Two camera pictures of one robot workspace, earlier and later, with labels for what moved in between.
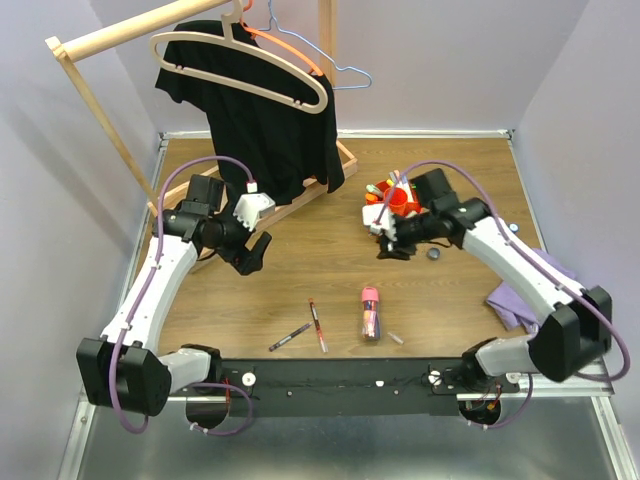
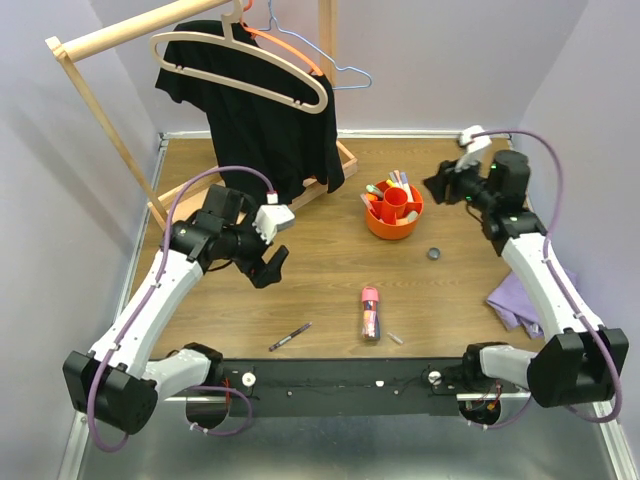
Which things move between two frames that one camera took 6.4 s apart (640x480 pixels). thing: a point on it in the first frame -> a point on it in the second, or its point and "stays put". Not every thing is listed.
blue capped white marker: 406,186 stays put
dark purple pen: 272,347 stays put
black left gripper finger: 261,244 -> 276,262
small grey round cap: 433,253 stays put
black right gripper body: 409,231 -> 467,185
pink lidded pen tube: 371,320 stays put
